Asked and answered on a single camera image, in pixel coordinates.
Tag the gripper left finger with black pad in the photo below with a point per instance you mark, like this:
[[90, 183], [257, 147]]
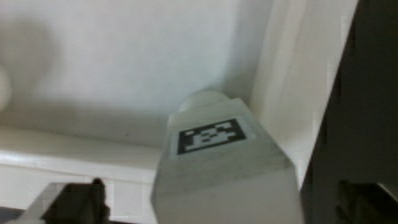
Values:
[[71, 204]]

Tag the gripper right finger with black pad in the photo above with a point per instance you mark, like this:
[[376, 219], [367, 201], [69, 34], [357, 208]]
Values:
[[367, 203]]

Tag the white table leg with tag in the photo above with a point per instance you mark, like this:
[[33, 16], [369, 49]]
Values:
[[225, 181]]

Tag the white square tabletop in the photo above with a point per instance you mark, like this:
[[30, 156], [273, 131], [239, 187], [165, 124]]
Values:
[[106, 59]]

